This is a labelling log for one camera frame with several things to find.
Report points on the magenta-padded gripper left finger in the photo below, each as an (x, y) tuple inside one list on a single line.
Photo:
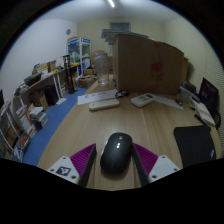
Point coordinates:
[(75, 165)]

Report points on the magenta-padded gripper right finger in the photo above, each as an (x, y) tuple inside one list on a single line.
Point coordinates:
[(156, 166)]

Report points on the black computer mouse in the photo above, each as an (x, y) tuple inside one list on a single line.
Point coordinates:
[(116, 153)]

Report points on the black mouse pad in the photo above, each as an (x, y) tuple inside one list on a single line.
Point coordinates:
[(195, 146)]

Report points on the stack of books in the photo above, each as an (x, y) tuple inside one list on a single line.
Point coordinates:
[(38, 116)]

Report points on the black marker pen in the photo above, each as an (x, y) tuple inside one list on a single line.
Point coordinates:
[(202, 120)]

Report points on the small white paper sheet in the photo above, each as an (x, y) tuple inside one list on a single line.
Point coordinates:
[(168, 101)]

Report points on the long cream remote control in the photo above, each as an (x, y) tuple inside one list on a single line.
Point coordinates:
[(104, 104)]

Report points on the low shelf unit with books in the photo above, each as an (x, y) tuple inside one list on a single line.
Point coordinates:
[(15, 133)]

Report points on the white remote control with display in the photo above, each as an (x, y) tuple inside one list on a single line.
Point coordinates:
[(142, 100)]

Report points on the large white paper sheet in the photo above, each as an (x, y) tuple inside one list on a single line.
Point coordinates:
[(93, 96)]

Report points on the black eyeglasses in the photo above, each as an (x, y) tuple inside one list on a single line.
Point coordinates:
[(122, 93)]

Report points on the small cardboard box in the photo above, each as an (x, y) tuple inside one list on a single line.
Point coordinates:
[(87, 81)]

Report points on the black narrow stand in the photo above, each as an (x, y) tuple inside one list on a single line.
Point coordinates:
[(69, 75)]

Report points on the wooden side desk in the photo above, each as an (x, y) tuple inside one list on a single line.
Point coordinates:
[(40, 81)]

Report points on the black chair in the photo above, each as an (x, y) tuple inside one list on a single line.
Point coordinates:
[(209, 91)]

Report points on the clear glass jar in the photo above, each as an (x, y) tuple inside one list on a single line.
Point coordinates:
[(101, 68)]

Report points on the large taped cardboard box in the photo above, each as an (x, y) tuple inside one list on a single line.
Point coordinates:
[(146, 65)]

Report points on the blue and white cabinet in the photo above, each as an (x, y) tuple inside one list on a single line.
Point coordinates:
[(80, 53)]

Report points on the grey flat panel stack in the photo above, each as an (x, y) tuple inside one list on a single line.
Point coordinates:
[(115, 33)]

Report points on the ceiling light tube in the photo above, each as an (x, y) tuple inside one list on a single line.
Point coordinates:
[(111, 3)]

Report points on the round wall clock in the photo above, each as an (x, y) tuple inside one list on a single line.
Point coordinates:
[(68, 32)]

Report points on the small wall window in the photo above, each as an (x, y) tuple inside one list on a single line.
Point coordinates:
[(119, 26)]

